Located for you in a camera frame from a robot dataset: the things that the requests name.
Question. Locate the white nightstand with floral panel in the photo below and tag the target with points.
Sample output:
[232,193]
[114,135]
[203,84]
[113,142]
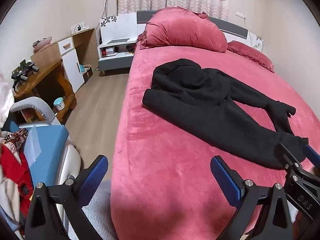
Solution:
[112,28]

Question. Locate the pink ruffled pillow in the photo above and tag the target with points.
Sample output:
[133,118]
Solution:
[247,52]

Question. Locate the cream garment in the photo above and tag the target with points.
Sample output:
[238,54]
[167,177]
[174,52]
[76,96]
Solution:
[8,195]

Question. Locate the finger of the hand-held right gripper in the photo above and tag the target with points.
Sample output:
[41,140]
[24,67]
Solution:
[285,155]
[312,153]

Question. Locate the black knit garment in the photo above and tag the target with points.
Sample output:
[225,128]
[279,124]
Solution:
[200,100]

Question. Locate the folded pink duvet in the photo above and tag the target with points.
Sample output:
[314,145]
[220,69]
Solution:
[180,30]

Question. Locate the white ribbed cloth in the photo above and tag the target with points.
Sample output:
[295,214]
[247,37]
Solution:
[97,212]

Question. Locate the pink basket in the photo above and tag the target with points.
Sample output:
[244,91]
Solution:
[42,44]

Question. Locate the blue foam cushion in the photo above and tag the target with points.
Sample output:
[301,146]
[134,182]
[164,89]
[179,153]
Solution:
[50,145]

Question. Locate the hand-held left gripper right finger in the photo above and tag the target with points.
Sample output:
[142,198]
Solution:
[225,182]

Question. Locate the patterned dark red cloth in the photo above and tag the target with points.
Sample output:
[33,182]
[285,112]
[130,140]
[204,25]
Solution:
[15,137]

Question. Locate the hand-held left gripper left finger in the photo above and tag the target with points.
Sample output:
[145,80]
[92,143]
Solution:
[96,177]

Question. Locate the black devices on stand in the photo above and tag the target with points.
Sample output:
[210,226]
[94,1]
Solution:
[23,71]

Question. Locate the teal tin can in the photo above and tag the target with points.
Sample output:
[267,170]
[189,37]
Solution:
[59,104]

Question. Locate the grey armchair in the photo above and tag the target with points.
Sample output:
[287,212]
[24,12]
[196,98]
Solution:
[32,103]

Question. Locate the white power strip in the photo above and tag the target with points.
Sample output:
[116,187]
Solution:
[78,27]

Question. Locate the white wall socket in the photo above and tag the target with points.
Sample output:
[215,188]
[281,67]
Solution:
[240,14]

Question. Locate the dark flat tray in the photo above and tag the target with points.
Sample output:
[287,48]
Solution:
[120,40]

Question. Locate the wooden cabinet with white doors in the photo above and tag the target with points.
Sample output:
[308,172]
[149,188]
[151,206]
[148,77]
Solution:
[72,65]

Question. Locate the teal plastic object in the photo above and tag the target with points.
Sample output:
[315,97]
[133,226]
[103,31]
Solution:
[82,68]

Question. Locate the red garment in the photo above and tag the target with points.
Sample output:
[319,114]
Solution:
[12,165]

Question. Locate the grey and white headboard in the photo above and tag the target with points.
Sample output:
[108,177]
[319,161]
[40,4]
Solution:
[232,28]

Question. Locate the wooden desk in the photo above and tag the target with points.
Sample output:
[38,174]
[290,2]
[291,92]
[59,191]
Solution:
[42,76]

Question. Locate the bed with pink bedspread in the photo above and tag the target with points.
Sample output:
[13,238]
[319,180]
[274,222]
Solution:
[162,180]

